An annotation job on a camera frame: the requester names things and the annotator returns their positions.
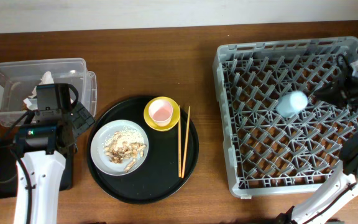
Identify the white napkin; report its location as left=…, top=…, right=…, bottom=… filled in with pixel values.
left=22, top=70, right=55, bottom=110

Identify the grey plate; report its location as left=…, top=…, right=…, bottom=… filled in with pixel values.
left=90, top=119, right=149, bottom=176

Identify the blue cup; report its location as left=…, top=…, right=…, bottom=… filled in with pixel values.
left=275, top=91, right=308, bottom=118

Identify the pink cup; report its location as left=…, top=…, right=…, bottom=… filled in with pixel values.
left=148, top=99, right=173, bottom=126

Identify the yellow bowl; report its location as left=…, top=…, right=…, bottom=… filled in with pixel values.
left=144, top=96, right=179, bottom=131

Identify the round black serving tray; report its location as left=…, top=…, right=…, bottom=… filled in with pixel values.
left=86, top=96, right=199, bottom=204

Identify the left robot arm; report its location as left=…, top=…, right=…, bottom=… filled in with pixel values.
left=11, top=83, right=95, bottom=223

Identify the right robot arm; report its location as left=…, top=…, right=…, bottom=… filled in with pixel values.
left=273, top=75, right=358, bottom=223

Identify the grey dishwasher rack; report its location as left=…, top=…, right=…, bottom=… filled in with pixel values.
left=213, top=36, right=358, bottom=198

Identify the clear plastic bin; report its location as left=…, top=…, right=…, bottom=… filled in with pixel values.
left=0, top=58, right=97, bottom=127

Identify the peanut shells and rice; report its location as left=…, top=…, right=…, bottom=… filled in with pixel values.
left=103, top=128, right=147, bottom=172

